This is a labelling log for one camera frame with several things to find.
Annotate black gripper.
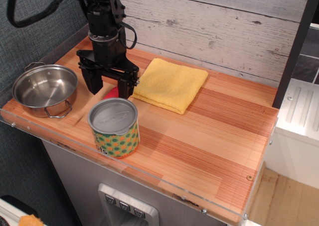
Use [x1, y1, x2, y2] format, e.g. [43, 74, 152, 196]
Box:
[77, 35, 139, 99]

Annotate red handled metal spoon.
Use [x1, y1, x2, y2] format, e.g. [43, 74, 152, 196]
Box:
[103, 87, 119, 100]

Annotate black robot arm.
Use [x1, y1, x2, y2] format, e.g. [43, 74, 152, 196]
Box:
[77, 0, 139, 99]

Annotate green orange patterned can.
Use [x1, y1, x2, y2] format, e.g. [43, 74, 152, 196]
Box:
[88, 98, 140, 159]

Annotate yellow folded cloth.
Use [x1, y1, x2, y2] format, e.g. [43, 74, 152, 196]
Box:
[132, 58, 208, 114]

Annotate stainless steel pot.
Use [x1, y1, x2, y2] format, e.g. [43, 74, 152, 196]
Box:
[12, 62, 78, 118]

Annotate grey toy fridge cabinet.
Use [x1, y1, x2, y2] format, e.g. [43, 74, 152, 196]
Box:
[41, 139, 225, 226]

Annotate clear acrylic table edge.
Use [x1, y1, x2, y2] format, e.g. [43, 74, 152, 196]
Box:
[0, 108, 247, 226]

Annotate silver dispenser panel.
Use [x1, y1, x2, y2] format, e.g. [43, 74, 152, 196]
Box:
[98, 183, 160, 226]

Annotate orange black object corner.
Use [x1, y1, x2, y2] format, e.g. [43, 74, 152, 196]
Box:
[0, 195, 45, 226]

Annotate white toy sink unit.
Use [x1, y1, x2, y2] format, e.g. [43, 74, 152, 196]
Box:
[263, 23, 319, 191]

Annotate black braided cable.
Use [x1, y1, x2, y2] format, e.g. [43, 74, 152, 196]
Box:
[6, 0, 68, 28]

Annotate dark right shelf post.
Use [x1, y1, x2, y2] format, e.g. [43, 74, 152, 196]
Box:
[272, 0, 319, 109]

